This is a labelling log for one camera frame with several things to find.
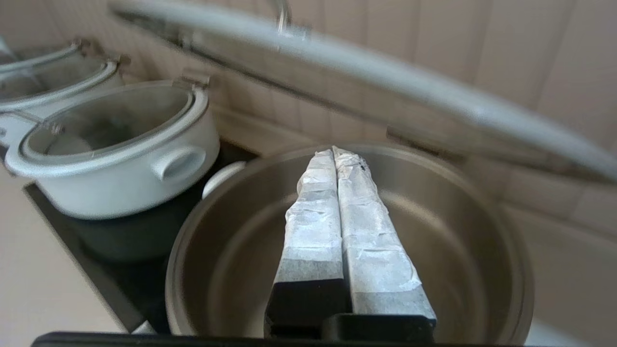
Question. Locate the white round cooking pot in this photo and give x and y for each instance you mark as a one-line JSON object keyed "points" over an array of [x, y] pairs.
{"points": [[120, 193], [458, 250], [77, 99]]}

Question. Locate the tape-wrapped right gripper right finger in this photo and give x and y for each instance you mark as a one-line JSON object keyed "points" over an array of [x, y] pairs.
{"points": [[376, 250]]}

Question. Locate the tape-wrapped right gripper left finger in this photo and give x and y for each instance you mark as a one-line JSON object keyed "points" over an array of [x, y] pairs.
{"points": [[313, 270]]}

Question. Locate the black glass cooktop panel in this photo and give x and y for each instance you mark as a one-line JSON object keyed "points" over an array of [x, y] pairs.
{"points": [[120, 270]]}

